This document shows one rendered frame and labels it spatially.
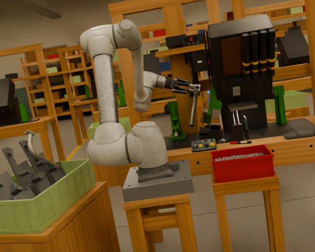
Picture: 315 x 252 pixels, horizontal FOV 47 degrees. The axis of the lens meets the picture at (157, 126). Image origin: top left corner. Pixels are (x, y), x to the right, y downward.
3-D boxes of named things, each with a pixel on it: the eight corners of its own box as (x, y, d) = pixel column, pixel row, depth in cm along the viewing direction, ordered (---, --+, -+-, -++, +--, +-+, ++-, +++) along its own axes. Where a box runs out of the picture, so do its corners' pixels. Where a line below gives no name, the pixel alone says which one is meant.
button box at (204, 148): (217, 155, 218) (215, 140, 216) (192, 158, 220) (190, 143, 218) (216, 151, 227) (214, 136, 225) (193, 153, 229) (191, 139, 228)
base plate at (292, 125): (324, 133, 221) (324, 129, 221) (149, 155, 237) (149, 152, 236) (304, 120, 262) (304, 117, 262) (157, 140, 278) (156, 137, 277)
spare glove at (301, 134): (315, 131, 220) (315, 127, 220) (321, 135, 210) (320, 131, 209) (281, 136, 223) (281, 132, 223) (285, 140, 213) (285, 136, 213)
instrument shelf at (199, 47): (284, 36, 245) (284, 30, 244) (155, 57, 258) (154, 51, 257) (277, 37, 269) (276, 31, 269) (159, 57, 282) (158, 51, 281)
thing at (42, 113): (124, 110, 1172) (111, 41, 1131) (33, 125, 1177) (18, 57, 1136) (125, 108, 1225) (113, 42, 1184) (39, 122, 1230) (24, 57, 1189)
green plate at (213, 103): (220, 117, 236) (225, 85, 232) (208, 115, 236) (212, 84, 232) (219, 114, 247) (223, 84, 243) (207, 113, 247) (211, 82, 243)
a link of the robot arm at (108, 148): (128, 162, 174) (84, 168, 176) (134, 165, 190) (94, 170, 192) (113, 17, 189) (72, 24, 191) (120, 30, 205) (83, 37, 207)
